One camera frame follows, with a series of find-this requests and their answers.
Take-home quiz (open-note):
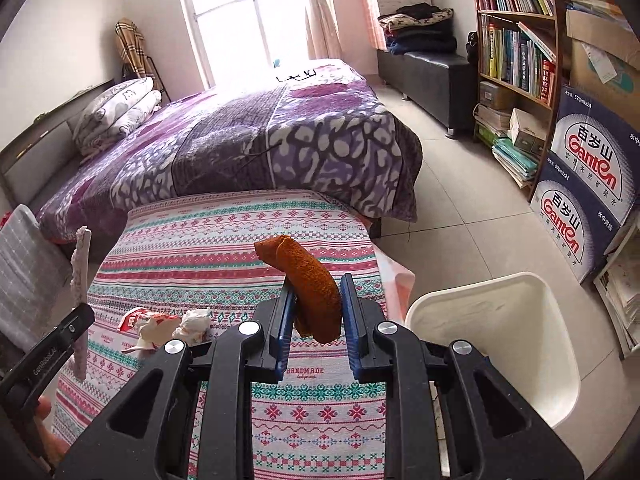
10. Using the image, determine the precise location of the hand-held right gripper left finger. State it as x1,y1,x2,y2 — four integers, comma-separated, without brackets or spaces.
52,277,299,480

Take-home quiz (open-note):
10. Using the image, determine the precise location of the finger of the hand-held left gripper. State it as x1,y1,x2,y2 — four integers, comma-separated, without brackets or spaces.
24,303,97,386

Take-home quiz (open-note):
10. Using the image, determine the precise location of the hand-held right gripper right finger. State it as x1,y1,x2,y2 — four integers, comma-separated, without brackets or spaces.
339,272,586,480

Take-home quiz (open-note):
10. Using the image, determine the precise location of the long orange peel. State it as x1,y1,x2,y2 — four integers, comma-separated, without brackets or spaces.
253,235,345,342

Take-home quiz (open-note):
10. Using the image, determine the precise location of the pink fuzzy strip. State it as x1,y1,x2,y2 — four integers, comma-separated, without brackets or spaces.
70,226,93,382

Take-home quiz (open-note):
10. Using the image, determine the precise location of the white plastic bin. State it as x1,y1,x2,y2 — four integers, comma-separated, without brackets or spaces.
403,271,582,432

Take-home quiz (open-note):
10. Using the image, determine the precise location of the person's left hand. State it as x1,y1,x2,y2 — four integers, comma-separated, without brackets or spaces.
34,393,69,469

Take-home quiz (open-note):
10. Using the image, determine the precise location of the pink undercloth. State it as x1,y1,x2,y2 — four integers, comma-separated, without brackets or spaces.
374,249,417,322

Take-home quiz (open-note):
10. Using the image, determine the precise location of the grey striped cushion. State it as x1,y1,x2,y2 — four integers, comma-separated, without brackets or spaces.
0,204,75,357

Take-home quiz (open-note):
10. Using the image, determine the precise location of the red snack wrapper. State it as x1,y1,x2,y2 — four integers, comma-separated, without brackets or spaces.
119,307,185,355

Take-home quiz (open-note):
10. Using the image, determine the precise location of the crumpled white tissue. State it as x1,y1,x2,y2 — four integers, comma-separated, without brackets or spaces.
171,307,215,346

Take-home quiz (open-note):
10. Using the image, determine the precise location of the patterned woven tablecloth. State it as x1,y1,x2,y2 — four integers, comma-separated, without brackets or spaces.
50,187,417,480

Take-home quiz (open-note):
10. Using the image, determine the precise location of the purple patterned bed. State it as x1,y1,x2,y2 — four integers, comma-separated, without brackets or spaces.
36,57,426,245

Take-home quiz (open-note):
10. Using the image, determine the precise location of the folded printed quilt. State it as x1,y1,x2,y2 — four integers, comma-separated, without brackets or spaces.
71,77,164,155

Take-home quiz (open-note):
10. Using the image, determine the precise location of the stack of thin books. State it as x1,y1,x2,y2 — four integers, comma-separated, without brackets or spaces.
472,104,543,190

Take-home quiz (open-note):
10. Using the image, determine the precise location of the blue printed carton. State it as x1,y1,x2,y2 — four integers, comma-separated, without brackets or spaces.
529,152,632,287
549,84,640,227

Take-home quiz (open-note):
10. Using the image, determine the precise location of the black bench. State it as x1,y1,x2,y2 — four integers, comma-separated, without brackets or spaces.
376,49,475,138

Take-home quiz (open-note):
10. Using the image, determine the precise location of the small white box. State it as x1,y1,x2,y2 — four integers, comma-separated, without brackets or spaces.
507,107,550,152

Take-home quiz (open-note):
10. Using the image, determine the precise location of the stack of magazines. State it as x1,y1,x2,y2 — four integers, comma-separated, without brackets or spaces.
594,222,640,362

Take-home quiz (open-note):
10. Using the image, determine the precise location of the plaid cloth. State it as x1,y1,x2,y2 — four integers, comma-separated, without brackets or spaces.
114,18,157,82

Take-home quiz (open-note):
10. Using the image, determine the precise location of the pile of folded clothes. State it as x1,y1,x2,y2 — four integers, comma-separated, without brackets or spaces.
377,3,459,57

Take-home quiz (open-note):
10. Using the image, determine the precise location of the bright window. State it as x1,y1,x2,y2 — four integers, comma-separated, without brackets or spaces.
172,0,321,88

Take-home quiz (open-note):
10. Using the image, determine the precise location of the pale curtain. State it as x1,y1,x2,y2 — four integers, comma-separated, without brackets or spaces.
296,0,347,62

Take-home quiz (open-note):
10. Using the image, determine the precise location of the wooden bookshelf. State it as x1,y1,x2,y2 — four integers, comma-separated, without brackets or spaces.
469,0,575,202

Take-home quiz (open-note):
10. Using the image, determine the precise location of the brown cardboard box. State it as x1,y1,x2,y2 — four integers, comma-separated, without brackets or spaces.
564,7,640,107

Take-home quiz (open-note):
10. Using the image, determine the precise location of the dark bed frame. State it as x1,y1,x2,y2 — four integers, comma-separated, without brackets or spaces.
0,77,117,213

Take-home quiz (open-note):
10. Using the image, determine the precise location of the black cord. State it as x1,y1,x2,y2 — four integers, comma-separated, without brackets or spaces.
274,69,320,85

